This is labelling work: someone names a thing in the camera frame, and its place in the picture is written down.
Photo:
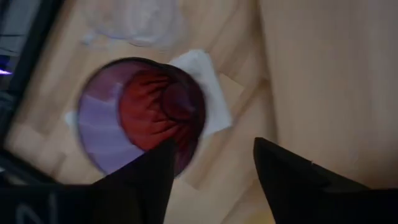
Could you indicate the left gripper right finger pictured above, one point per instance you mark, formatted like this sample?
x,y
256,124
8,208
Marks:
x,y
289,186

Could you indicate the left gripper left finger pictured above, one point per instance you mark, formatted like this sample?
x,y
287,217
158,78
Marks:
x,y
146,193

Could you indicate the translucent orange ribbed cup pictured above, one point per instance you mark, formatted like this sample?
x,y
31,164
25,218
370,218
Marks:
x,y
146,118

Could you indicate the translucent purple cup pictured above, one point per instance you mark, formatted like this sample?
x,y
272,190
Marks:
x,y
99,133

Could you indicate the white folded cloth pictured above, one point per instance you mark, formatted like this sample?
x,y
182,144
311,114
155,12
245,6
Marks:
x,y
211,102

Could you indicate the black table frame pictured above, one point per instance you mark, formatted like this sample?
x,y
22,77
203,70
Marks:
x,y
32,56

